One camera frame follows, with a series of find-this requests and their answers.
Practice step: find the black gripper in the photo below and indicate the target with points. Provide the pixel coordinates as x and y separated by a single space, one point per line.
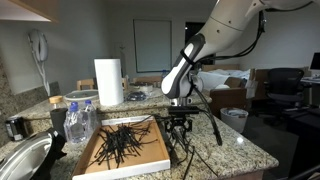
180 123

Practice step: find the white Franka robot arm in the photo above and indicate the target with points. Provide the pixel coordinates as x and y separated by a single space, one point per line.
226 23

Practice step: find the black zip tie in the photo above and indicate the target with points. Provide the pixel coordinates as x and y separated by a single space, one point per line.
143 120
205 162
190 160
108 160
150 142

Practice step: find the flat cardboard box white sides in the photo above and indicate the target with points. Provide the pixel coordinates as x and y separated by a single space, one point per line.
150 154

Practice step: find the round trash bin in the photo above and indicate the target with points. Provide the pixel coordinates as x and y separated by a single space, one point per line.
234 120

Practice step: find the grey bowl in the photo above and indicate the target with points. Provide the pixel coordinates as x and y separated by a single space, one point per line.
143 87

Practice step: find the white bedding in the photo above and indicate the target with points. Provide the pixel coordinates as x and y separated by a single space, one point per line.
226 78

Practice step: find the wooden chair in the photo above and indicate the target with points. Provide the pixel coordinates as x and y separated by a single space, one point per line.
125 83
86 84

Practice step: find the white paper towel roll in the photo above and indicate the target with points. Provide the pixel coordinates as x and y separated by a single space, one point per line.
108 81

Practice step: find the clear water bottle blue cap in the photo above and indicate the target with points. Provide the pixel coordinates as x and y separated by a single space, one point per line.
75 126
90 118

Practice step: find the round plate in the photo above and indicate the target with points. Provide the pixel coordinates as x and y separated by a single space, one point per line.
80 95

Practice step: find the black office chair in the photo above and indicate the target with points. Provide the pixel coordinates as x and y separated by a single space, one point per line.
285 85

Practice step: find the black cylinder cup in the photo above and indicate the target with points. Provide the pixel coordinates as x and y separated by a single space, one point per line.
58 120

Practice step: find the dark desk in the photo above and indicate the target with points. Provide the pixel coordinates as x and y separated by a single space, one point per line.
303 140

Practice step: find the jar with wooden lid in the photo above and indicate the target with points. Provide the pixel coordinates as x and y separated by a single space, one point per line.
56 101

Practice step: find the computer monitor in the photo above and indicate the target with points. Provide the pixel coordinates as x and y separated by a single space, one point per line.
316 65

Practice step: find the black metal can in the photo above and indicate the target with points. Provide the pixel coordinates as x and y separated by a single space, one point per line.
15 128

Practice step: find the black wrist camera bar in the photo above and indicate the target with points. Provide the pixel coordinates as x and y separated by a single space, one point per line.
183 110

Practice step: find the wall whiteboard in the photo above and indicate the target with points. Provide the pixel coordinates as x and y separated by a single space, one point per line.
152 46

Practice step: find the white wall phone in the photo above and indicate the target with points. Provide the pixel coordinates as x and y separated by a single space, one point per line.
40 46

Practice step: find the wooden wall cabinet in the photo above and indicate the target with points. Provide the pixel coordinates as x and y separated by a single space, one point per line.
36 8

